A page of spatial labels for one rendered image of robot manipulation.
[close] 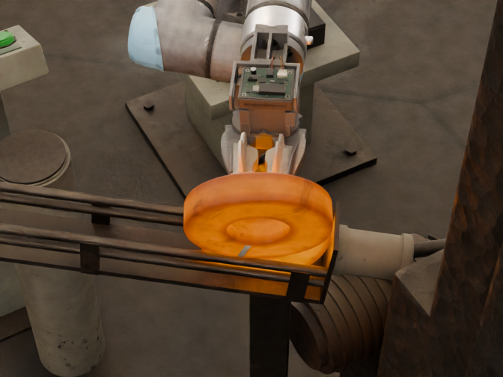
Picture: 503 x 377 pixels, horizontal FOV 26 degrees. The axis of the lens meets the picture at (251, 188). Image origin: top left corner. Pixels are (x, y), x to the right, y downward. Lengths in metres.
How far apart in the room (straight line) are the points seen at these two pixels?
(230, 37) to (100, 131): 1.06
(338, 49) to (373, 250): 0.88
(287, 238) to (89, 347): 0.86
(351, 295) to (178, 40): 0.40
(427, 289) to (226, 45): 0.47
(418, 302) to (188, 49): 0.50
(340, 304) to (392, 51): 1.23
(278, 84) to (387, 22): 1.52
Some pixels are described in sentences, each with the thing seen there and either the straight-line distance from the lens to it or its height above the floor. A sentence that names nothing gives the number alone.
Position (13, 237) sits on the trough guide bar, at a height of 0.69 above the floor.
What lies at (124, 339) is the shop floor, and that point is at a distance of 2.03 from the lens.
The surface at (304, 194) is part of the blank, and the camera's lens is 1.08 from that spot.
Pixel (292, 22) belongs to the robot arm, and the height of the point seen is 0.89.
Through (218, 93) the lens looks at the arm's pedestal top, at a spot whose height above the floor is 0.30.
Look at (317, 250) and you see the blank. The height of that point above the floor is 0.68.
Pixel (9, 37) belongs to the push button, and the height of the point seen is 0.61.
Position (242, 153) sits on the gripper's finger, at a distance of 1.11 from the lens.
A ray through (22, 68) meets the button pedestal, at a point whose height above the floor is 0.59.
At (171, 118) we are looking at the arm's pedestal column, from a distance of 2.36.
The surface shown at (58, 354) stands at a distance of 1.94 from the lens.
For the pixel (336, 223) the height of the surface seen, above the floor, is 0.72.
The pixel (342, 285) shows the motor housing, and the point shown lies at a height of 0.53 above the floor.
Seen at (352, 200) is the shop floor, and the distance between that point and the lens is 2.23.
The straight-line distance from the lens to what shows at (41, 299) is 1.81.
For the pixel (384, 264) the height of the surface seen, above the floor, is 0.68.
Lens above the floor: 1.69
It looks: 49 degrees down
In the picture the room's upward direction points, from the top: straight up
